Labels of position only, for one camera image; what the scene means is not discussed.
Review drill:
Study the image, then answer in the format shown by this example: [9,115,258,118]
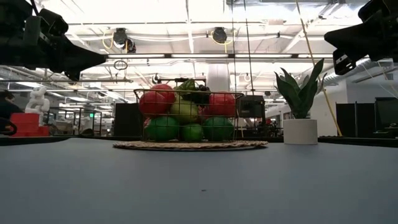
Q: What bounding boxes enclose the black cabinet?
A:
[114,102,142,137]

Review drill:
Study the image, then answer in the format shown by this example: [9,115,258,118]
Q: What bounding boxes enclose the black hanging cable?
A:
[244,0,255,94]

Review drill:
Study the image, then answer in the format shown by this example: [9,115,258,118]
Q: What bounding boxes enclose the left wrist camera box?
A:
[39,8,70,37]

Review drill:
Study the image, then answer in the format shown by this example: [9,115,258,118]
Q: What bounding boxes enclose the black screen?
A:
[374,96,398,138]

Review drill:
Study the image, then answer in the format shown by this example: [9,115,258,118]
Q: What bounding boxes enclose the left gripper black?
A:
[23,18,107,82]

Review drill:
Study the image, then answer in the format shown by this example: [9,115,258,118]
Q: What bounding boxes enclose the pink dragon fruit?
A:
[197,106,210,123]

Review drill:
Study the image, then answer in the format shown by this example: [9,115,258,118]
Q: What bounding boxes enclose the green pear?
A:
[169,98,200,124]

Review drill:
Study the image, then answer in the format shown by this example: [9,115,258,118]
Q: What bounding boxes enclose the red storage bins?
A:
[9,112,50,138]

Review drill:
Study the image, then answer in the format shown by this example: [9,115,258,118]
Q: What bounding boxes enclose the black cable loop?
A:
[0,117,18,136]

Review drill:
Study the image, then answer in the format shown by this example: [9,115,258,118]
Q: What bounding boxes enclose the copper wire basket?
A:
[133,88,245,143]

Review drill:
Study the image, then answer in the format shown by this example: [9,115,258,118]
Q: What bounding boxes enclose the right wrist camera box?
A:
[332,49,357,76]

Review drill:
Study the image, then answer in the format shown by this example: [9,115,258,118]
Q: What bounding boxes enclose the round woven placemat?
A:
[112,139,269,152]

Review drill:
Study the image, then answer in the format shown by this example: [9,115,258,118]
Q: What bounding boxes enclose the red apple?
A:
[207,91,237,118]
[139,91,169,118]

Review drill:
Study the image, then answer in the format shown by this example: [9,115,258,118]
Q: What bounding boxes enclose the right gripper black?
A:
[323,6,398,63]

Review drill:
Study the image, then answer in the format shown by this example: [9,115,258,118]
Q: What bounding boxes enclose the large green lime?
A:
[144,116,180,141]
[201,116,234,141]

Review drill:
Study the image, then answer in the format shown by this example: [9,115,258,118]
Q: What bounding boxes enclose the small green lime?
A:
[180,123,205,142]

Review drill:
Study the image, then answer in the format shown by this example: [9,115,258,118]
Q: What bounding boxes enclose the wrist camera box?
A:
[39,8,70,37]
[332,49,357,76]

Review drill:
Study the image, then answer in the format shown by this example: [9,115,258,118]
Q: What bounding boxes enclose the long yellow cable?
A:
[295,0,343,137]

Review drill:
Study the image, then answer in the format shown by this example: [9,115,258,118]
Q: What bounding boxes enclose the black ceiling cable reel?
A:
[212,26,228,44]
[112,27,137,54]

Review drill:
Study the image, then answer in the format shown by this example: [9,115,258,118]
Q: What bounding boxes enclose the person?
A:
[0,90,24,121]

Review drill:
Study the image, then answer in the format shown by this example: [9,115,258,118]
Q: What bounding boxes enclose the potted plant in white pot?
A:
[274,58,328,146]

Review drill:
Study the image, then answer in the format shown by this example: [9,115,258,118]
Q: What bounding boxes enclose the white robot figure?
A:
[24,86,50,114]

